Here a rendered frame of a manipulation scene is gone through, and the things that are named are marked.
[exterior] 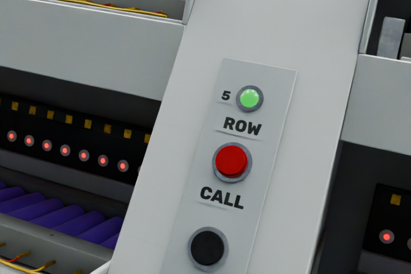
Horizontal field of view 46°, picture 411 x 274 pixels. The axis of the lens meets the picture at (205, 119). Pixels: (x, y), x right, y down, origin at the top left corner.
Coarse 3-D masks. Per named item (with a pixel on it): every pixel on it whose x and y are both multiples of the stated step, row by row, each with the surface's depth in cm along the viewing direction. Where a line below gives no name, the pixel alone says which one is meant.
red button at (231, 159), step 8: (224, 152) 24; (232, 152) 24; (240, 152) 24; (216, 160) 24; (224, 160) 24; (232, 160) 24; (240, 160) 23; (224, 168) 24; (232, 168) 23; (240, 168) 23; (232, 176) 23
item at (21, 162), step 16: (0, 160) 47; (16, 160) 46; (32, 160) 46; (48, 176) 45; (64, 176) 45; (80, 176) 44; (96, 176) 44; (96, 192) 44; (112, 192) 43; (128, 192) 43; (0, 256) 34; (16, 272) 32; (96, 272) 23
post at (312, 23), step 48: (240, 0) 27; (288, 0) 26; (336, 0) 25; (192, 48) 26; (240, 48) 26; (288, 48) 25; (336, 48) 25; (192, 96) 26; (336, 96) 24; (192, 144) 25; (288, 144) 24; (336, 144) 23; (144, 192) 25; (288, 192) 23; (144, 240) 24; (288, 240) 22
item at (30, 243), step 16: (0, 224) 33; (16, 224) 34; (32, 224) 34; (0, 240) 33; (16, 240) 33; (32, 240) 32; (48, 240) 32; (64, 240) 32; (80, 240) 33; (16, 256) 33; (32, 256) 32; (48, 256) 32; (64, 256) 32; (80, 256) 31; (96, 256) 31; (112, 256) 31; (32, 272) 30; (48, 272) 32; (64, 272) 32; (80, 272) 31
